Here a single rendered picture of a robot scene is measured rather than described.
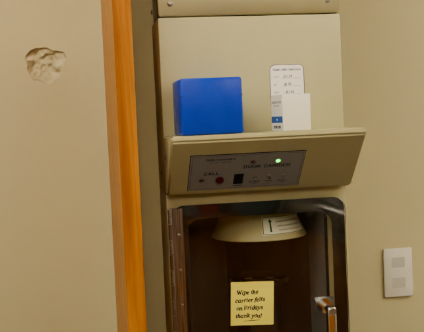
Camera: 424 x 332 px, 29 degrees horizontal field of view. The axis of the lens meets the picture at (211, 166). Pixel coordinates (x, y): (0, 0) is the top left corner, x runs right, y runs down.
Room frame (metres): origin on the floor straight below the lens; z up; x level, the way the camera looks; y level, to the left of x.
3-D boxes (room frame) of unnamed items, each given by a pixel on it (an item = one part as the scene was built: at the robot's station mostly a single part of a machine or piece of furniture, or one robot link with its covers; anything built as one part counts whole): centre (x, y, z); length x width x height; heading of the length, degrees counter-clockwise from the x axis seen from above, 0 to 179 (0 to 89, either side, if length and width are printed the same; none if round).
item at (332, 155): (1.37, -0.09, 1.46); 0.32 x 0.11 x 0.10; 99
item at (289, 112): (1.38, -0.14, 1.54); 0.05 x 0.05 x 0.06; 17
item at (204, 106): (1.36, 0.00, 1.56); 0.10 x 0.10 x 0.09; 9
